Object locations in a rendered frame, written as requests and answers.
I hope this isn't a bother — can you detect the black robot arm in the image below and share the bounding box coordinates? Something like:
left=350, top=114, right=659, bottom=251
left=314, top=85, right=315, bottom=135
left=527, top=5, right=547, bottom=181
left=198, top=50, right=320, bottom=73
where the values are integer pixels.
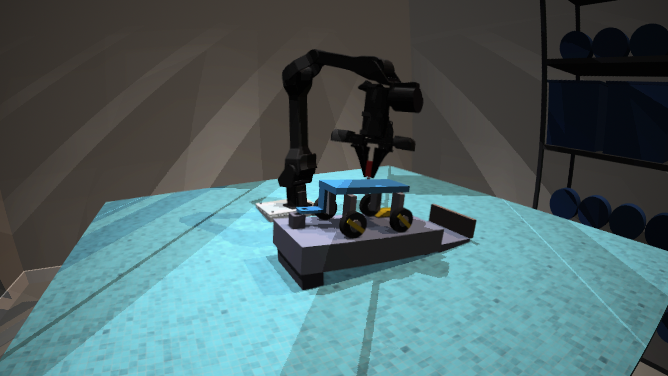
left=278, top=49, right=424, bottom=210

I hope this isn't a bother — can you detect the dark grey ramp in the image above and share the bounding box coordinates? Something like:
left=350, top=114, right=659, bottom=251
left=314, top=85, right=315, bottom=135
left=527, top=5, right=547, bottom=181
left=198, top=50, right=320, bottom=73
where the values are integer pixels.
left=273, top=204, right=477, bottom=290

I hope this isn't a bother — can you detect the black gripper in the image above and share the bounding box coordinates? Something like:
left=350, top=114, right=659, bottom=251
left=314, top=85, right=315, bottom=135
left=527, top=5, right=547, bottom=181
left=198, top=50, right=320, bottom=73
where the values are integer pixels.
left=331, top=108, right=416, bottom=178

